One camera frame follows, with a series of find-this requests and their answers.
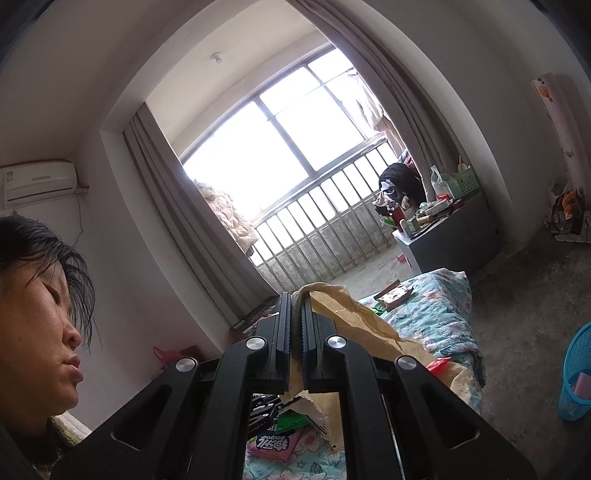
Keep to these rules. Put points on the grey curtain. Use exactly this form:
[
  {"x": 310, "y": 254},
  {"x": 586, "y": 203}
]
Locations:
[
  {"x": 427, "y": 136},
  {"x": 218, "y": 264}
]

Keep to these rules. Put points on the pink knitted cloth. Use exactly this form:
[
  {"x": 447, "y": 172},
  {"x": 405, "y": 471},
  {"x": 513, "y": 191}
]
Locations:
[{"x": 581, "y": 385}]

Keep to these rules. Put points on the green plastic crate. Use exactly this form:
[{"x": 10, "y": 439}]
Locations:
[{"x": 463, "y": 184}]

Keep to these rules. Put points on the floral teal quilt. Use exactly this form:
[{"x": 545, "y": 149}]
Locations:
[{"x": 439, "y": 308}]

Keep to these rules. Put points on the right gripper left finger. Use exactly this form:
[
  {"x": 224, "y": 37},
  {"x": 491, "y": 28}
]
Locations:
[{"x": 274, "y": 375}]

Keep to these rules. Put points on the dark bag on cabinet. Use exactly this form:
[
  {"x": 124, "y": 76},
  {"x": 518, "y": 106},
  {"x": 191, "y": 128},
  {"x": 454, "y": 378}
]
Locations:
[{"x": 403, "y": 182}]

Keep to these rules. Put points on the blue plastic mesh basket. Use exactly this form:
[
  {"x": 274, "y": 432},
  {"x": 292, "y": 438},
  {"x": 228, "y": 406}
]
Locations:
[{"x": 574, "y": 401}]

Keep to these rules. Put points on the grey right curtain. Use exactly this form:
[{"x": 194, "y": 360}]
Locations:
[{"x": 427, "y": 136}]

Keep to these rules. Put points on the brown paper bag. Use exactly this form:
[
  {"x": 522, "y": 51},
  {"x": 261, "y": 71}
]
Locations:
[{"x": 355, "y": 321}]

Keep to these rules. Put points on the white plastic jug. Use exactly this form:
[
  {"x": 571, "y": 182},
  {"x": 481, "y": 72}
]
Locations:
[{"x": 439, "y": 185}]

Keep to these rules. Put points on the orange black bag pile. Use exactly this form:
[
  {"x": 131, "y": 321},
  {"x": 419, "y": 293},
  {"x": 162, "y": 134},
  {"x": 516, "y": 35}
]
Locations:
[{"x": 567, "y": 213}]

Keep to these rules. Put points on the white air conditioner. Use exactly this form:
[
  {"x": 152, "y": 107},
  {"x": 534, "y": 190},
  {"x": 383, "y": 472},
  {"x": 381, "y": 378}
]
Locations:
[{"x": 38, "y": 181}]

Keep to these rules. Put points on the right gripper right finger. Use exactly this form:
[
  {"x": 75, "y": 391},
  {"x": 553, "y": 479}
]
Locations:
[{"x": 319, "y": 374}]

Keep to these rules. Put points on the window frame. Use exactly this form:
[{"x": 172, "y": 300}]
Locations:
[{"x": 285, "y": 135}]

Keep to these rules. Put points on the grey left curtain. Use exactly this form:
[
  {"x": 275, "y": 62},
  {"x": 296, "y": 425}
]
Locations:
[{"x": 218, "y": 264}]

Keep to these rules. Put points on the metal balcony railing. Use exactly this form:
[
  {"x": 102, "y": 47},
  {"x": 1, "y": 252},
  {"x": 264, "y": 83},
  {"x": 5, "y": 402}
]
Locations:
[{"x": 329, "y": 226}]

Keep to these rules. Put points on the red plastic bag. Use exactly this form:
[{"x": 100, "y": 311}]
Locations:
[{"x": 438, "y": 366}]

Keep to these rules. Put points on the person head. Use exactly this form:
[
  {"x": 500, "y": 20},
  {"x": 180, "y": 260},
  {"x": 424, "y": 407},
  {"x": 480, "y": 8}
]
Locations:
[{"x": 47, "y": 303}]

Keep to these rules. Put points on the rolled pink floral mat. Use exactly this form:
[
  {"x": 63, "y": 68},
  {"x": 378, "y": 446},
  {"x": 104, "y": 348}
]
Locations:
[{"x": 567, "y": 132}]

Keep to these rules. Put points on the pink snack packet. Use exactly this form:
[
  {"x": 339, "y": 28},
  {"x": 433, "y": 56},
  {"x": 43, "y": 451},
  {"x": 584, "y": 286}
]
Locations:
[{"x": 274, "y": 446}]

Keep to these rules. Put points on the white printed cardboard box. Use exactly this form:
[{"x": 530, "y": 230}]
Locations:
[{"x": 584, "y": 237}]

